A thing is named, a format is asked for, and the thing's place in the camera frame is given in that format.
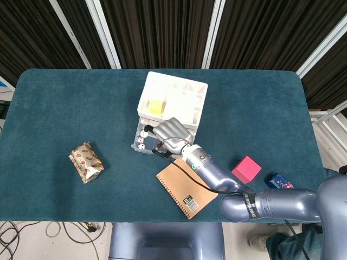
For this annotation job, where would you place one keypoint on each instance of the black pleated curtain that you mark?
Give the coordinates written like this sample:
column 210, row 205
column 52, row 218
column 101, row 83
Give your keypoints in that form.
column 157, row 32
column 328, row 78
column 27, row 35
column 271, row 32
column 84, row 27

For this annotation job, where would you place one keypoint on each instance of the white aluminium frame post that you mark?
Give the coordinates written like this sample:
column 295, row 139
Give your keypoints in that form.
column 70, row 35
column 104, row 35
column 212, row 35
column 322, row 48

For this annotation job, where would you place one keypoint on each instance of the person's leg in jeans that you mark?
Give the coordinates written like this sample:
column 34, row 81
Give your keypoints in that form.
column 287, row 246

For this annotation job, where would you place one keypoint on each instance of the beige shoe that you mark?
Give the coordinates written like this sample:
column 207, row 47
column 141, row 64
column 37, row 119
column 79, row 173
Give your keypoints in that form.
column 257, row 241

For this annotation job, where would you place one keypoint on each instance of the white round cap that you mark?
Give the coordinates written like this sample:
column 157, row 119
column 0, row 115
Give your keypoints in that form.
column 144, row 133

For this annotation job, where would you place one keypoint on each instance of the blue-grey robot torso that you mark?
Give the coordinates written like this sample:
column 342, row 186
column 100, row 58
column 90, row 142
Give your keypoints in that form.
column 165, row 241

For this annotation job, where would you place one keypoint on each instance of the mini soccer ball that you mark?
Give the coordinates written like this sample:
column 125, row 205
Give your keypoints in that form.
column 141, row 146

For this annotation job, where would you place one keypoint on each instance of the blue floral pencil case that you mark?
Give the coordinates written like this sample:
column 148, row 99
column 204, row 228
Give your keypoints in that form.
column 280, row 181

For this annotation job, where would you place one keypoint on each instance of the white plastic drawer cabinet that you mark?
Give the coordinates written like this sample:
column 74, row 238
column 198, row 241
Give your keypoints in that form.
column 179, row 94

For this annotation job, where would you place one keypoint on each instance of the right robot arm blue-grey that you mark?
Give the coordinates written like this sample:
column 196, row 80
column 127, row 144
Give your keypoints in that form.
column 271, row 205

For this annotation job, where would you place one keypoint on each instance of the yellow block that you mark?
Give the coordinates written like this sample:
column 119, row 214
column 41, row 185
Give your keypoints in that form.
column 155, row 106

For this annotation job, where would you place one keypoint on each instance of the white die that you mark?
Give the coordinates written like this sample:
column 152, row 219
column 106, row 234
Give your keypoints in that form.
column 141, row 140

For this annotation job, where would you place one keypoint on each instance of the clear drawer with small toys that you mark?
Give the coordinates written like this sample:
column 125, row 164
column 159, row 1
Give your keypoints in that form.
column 147, row 149

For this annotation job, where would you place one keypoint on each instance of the aluminium frame rack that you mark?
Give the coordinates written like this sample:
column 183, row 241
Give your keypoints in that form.
column 329, row 119

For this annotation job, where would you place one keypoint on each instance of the gold foil snack packet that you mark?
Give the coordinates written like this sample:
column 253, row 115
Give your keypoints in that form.
column 86, row 162

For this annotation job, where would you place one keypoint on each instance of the kraft spiral notebook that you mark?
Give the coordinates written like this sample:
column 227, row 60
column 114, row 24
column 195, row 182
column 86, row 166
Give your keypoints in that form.
column 184, row 195

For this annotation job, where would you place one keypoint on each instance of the white blue-edged board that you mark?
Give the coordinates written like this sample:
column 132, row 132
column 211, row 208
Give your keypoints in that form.
column 5, row 84

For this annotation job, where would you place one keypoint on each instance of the pink cube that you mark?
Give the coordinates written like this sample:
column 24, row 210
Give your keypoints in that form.
column 248, row 168

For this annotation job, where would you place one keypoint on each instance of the teal table cloth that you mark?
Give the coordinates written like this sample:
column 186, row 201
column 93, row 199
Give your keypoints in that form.
column 54, row 108

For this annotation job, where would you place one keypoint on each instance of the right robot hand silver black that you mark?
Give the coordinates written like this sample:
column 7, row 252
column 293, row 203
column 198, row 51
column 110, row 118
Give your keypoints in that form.
column 173, row 132

